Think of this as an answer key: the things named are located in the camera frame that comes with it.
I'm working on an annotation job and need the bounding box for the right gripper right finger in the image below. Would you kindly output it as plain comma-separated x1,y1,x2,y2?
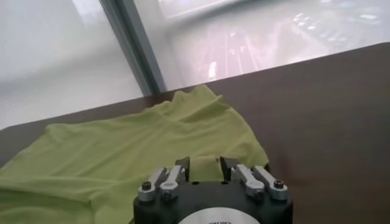
219,156,289,201

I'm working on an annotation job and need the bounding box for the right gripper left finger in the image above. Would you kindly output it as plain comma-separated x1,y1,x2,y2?
138,156,191,202

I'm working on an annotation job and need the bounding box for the lime green t-shirt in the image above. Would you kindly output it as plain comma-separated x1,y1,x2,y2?
0,84,269,224

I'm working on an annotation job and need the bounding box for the grey vertical window mullion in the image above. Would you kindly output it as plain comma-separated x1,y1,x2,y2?
99,0,168,96

